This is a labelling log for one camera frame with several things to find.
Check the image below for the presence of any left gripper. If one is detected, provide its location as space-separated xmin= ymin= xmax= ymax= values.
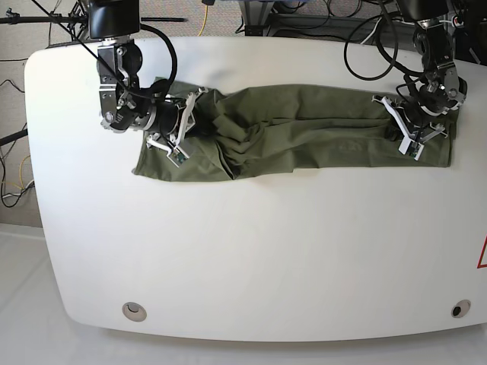
xmin=384 ymin=71 xmax=468 ymax=141

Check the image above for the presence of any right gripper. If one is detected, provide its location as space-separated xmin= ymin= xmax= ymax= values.
xmin=100 ymin=98 xmax=196 ymax=135

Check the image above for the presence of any olive green T-shirt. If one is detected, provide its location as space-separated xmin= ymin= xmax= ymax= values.
xmin=133 ymin=84 xmax=459 ymax=183

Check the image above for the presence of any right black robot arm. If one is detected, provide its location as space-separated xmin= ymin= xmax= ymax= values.
xmin=88 ymin=1 xmax=196 ymax=141

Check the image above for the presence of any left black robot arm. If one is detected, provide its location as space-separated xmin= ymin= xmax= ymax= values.
xmin=397 ymin=1 xmax=467 ymax=141

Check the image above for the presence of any black tripod stand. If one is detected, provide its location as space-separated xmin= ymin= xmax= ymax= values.
xmin=1 ymin=1 xmax=187 ymax=40

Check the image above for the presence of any right table grommet hole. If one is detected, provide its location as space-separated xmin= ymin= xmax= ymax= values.
xmin=451 ymin=300 xmax=471 ymax=318

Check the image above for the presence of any table grommet hole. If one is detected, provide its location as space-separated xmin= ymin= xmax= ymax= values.
xmin=122 ymin=302 xmax=147 ymax=322
xmin=451 ymin=300 xmax=471 ymax=318

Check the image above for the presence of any left table grommet hole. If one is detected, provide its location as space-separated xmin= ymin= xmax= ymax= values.
xmin=122 ymin=302 xmax=147 ymax=322

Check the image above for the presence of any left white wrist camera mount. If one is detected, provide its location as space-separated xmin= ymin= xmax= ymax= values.
xmin=372 ymin=95 xmax=448 ymax=161

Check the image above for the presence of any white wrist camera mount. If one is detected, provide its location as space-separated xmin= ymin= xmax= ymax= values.
xmin=145 ymin=87 xmax=208 ymax=167
xmin=372 ymin=95 xmax=448 ymax=161

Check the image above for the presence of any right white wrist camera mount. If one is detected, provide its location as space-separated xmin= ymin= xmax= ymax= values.
xmin=145 ymin=87 xmax=208 ymax=167

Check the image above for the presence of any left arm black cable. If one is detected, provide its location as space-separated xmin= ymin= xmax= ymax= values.
xmin=342 ymin=0 xmax=431 ymax=96

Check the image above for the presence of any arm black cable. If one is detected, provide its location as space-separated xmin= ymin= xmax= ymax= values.
xmin=342 ymin=0 xmax=431 ymax=96
xmin=30 ymin=0 xmax=180 ymax=102

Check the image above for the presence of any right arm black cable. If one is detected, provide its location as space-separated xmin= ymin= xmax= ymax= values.
xmin=30 ymin=0 xmax=180 ymax=102

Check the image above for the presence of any white cable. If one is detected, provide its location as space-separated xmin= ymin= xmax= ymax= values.
xmin=359 ymin=18 xmax=382 ymax=46

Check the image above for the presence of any yellow cable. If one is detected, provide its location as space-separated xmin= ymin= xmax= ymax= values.
xmin=198 ymin=0 xmax=216 ymax=38

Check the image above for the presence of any grey metal frame base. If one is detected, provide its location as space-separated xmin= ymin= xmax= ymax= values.
xmin=235 ymin=1 xmax=380 ymax=42

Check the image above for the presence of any black floor cables left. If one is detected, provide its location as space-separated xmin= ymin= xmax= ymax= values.
xmin=0 ymin=78 xmax=35 ymax=208

